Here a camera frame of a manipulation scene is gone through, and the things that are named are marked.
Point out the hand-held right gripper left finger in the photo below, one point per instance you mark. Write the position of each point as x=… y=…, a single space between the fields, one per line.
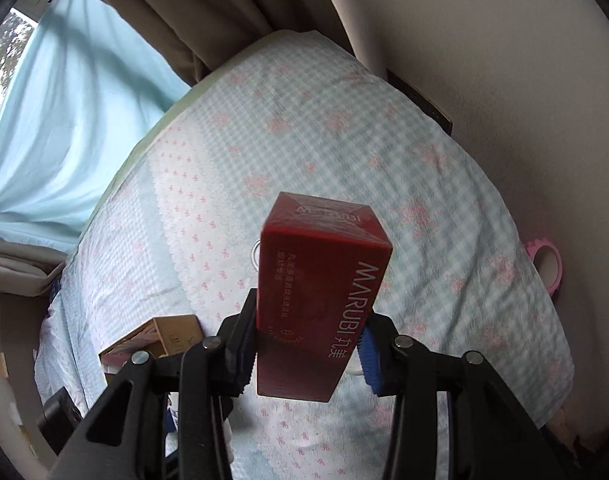
x=243 y=355

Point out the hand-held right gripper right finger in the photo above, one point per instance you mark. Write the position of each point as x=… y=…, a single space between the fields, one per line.
x=370 y=360

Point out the red rectangular box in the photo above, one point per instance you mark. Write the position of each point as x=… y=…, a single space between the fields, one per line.
x=314 y=305

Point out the brown cardboard box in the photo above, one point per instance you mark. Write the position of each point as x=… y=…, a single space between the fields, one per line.
x=157 y=340

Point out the checkered floral bed sheet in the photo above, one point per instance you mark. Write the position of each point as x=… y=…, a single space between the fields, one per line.
x=304 y=210

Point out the black device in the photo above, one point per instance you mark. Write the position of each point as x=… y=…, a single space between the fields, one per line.
x=59 y=412

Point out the light blue curtain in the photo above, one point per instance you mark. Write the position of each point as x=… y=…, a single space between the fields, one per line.
x=69 y=125

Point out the beige curtain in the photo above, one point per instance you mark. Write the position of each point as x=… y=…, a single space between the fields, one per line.
x=194 y=10

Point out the dark wooden bed frame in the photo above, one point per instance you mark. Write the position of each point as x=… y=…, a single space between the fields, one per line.
x=419 y=100

